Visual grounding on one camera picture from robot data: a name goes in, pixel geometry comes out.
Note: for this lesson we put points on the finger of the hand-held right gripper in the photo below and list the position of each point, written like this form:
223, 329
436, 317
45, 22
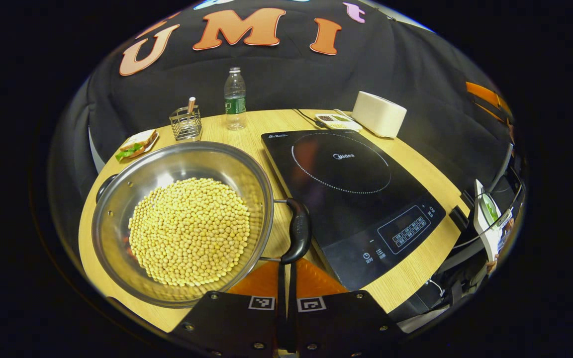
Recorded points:
490, 113
483, 93

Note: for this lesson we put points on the brown stick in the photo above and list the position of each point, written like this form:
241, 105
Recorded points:
192, 105

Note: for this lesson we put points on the white toaster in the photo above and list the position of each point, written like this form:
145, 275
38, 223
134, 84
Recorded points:
378, 114

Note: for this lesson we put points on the sandwich on white plate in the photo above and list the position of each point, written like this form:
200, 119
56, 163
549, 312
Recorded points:
137, 144

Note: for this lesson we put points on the white divided bean dish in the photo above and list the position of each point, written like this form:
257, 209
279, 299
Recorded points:
338, 122

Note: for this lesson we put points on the steel pot with soybeans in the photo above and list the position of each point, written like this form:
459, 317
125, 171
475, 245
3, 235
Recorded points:
187, 233

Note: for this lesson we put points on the clear plastic water bottle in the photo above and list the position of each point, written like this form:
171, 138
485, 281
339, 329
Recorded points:
235, 104

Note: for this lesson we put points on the white and green device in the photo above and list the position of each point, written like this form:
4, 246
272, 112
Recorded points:
485, 233

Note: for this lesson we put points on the black induction cooktop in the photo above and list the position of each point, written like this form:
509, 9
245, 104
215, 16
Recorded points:
341, 199

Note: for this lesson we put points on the black backdrop cloth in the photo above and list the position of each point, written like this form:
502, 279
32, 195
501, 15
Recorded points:
291, 79

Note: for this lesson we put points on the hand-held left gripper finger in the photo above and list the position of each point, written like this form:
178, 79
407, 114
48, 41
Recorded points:
291, 318
282, 318

